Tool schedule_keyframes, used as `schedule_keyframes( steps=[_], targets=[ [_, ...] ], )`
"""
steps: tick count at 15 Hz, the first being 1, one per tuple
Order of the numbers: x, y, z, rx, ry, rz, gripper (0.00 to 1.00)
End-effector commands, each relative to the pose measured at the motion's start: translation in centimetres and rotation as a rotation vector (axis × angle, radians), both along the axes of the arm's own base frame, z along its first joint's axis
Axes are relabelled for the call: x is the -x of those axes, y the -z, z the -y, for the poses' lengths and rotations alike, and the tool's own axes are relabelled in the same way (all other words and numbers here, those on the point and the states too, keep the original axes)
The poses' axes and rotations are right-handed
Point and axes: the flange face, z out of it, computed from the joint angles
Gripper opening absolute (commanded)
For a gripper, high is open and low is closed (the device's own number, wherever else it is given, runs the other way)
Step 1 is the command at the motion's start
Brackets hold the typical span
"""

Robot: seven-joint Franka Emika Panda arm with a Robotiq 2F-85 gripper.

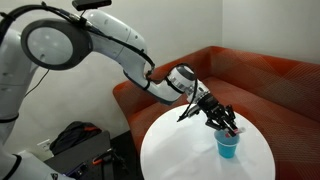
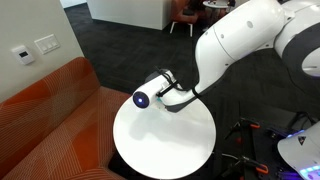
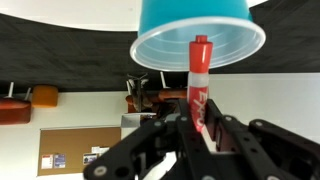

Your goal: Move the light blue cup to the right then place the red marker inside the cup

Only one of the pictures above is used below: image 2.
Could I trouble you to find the small round white table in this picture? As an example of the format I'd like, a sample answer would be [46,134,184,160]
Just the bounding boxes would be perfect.
[202,0,231,11]

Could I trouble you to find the orange chair with white legs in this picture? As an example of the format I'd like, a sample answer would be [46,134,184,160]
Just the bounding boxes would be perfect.
[169,0,201,38]

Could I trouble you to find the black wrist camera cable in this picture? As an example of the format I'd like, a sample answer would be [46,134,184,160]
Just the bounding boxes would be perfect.
[154,65,202,98]

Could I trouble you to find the orange patterned sofa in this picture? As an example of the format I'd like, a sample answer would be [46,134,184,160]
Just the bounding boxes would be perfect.
[0,56,133,180]

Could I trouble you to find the black base cable loop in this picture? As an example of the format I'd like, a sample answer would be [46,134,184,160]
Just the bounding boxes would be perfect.
[288,110,318,133]

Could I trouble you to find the white counter block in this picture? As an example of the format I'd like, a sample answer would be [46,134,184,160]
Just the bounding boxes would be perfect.
[86,0,174,31]

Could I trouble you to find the seated person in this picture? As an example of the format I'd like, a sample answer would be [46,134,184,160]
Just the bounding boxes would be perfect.
[189,0,234,34]

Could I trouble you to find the white light switch plate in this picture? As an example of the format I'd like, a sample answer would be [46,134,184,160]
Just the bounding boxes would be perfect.
[34,34,61,55]

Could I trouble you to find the black clamp with orange handle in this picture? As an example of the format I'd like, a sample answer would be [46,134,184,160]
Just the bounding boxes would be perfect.
[221,154,270,179]
[223,117,261,141]

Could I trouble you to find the white wall outlets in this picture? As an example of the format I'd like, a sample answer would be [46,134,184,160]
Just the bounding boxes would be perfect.
[11,45,36,66]

